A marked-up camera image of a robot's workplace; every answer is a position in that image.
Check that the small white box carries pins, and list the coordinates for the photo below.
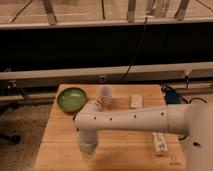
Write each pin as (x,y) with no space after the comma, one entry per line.
(136,101)

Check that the white remote control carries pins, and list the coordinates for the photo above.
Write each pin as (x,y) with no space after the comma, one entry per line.
(160,145)

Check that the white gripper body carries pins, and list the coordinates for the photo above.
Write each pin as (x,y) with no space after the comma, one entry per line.
(87,145)

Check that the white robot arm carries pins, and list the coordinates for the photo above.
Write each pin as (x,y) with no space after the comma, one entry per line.
(193,120)

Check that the green bowl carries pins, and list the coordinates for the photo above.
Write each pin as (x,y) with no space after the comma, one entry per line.
(72,99)

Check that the translucent plastic cup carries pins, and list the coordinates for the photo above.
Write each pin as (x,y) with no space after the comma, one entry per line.
(104,94)

